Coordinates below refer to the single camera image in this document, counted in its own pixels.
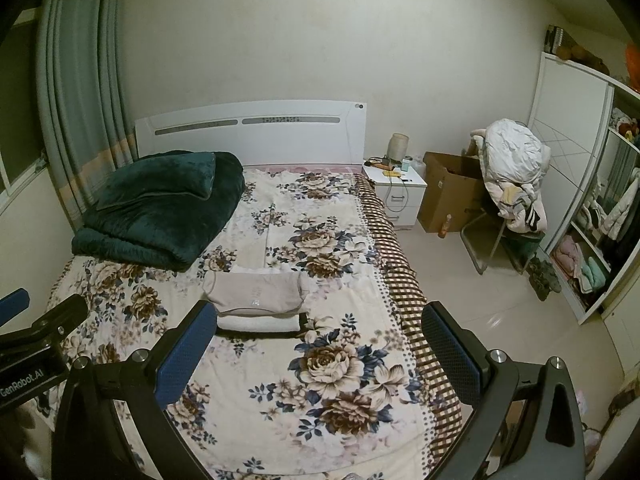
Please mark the metal frame chair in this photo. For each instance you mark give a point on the metal frame chair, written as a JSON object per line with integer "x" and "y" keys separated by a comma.
{"x": 480, "y": 240}

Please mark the dark green plush blanket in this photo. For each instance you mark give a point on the dark green plush blanket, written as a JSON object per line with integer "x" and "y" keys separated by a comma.
{"x": 150, "y": 230}

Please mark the dark green plush pillow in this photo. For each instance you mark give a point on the dark green plush pillow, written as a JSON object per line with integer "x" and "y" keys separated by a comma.
{"x": 155, "y": 182}

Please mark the brown items atop wardrobe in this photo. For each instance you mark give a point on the brown items atop wardrobe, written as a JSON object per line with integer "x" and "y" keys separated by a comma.
{"x": 575, "y": 50}

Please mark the green curtain with beige bands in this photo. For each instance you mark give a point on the green curtain with beige bands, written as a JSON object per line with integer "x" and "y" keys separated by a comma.
{"x": 80, "y": 85}

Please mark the small white green cup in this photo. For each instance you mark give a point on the small white green cup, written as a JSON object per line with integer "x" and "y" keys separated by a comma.
{"x": 406, "y": 163}

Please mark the white folded garment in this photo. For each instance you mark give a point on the white folded garment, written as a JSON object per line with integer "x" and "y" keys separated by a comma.
{"x": 260, "y": 324}

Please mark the bed with floral cover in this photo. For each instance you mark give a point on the bed with floral cover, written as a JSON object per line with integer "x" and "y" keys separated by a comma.
{"x": 280, "y": 410}

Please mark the black folded garment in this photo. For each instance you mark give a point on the black folded garment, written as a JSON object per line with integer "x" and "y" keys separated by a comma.
{"x": 303, "y": 322}

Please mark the brown checked bed skirt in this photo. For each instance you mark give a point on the brown checked bed skirt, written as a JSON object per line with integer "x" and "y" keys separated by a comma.
{"x": 400, "y": 260}

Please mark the window with white frame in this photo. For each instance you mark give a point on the window with white frame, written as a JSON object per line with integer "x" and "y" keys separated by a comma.
{"x": 20, "y": 110}

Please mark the brown cardboard box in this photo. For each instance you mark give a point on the brown cardboard box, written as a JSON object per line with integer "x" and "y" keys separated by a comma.
{"x": 445, "y": 195}

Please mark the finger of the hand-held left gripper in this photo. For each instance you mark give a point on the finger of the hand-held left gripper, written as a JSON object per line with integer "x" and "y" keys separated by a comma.
{"x": 14, "y": 302}
{"x": 62, "y": 315}

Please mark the folded clothes in wardrobe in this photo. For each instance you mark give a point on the folded clothes in wardrobe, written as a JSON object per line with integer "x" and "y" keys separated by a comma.
{"x": 582, "y": 265}

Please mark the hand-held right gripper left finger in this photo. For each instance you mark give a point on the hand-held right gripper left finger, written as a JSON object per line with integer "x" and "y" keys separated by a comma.
{"x": 185, "y": 357}

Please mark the pile of white clothes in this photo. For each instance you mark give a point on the pile of white clothes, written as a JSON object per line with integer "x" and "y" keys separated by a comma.
{"x": 512, "y": 160}

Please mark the white wardrobe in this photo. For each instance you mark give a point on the white wardrobe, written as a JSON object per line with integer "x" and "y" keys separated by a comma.
{"x": 565, "y": 125}

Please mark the small orange bottle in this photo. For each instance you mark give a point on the small orange bottle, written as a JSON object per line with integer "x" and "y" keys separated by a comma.
{"x": 444, "y": 227}

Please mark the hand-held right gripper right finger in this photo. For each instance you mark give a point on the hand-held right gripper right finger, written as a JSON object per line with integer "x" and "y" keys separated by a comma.
{"x": 450, "y": 355}

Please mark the grey long-sleeve shirt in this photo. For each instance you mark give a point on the grey long-sleeve shirt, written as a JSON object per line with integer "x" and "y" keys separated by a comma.
{"x": 255, "y": 292}

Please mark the white bed headboard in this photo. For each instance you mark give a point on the white bed headboard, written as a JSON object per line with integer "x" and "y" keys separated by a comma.
{"x": 250, "y": 135}

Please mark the hanging clothes in wardrobe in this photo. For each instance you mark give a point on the hanging clothes in wardrobe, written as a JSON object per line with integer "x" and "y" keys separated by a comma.
{"x": 612, "y": 210}

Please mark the white nightstand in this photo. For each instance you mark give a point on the white nightstand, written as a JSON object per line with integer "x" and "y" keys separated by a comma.
{"x": 400, "y": 200}

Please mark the pair of green slippers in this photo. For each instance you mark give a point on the pair of green slippers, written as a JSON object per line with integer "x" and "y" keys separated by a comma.
{"x": 545, "y": 277}

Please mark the yellow item on nightstand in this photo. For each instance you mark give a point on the yellow item on nightstand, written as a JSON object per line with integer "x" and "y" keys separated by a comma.
{"x": 392, "y": 173}

